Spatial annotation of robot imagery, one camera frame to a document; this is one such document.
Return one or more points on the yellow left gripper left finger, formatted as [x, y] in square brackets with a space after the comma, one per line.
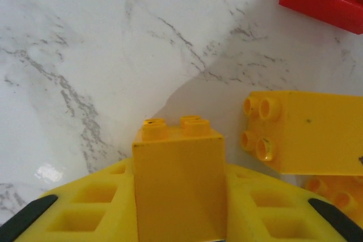
[85, 213]

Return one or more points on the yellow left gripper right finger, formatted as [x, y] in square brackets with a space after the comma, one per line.
[255, 219]

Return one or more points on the red lego brick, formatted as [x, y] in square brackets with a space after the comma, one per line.
[326, 1]

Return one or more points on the tall yellow lego brick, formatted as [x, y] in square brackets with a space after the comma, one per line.
[178, 185]
[312, 140]

